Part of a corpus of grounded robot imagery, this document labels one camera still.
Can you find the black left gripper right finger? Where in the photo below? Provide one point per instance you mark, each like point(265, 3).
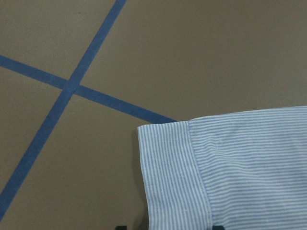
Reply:
point(217, 227)

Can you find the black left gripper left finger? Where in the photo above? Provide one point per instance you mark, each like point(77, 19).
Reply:
point(121, 228)

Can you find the blue striped button shirt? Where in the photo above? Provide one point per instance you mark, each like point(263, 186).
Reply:
point(242, 171)

